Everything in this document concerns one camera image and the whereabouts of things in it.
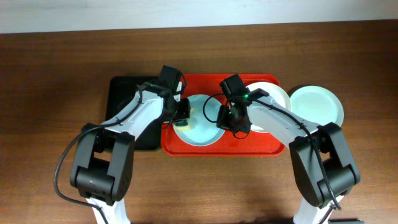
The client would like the green and yellow sponge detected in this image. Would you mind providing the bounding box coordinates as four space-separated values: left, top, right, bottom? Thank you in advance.
173 108 194 131

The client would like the light blue plate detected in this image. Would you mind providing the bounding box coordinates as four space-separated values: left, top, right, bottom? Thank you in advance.
173 95 224 147

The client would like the white plate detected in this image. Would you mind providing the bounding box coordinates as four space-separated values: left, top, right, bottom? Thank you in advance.
244 81 292 134

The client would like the light green plate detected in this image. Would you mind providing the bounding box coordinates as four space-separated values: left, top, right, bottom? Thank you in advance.
289 85 345 126

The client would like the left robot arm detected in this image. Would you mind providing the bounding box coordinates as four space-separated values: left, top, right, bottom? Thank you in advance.
70 82 186 223

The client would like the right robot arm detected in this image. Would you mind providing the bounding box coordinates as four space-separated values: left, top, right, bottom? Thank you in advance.
216 86 361 223

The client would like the red plastic tray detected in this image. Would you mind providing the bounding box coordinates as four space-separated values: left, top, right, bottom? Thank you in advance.
161 73 285 157

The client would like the black plastic tray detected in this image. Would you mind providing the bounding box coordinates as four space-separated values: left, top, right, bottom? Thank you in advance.
105 76 161 151

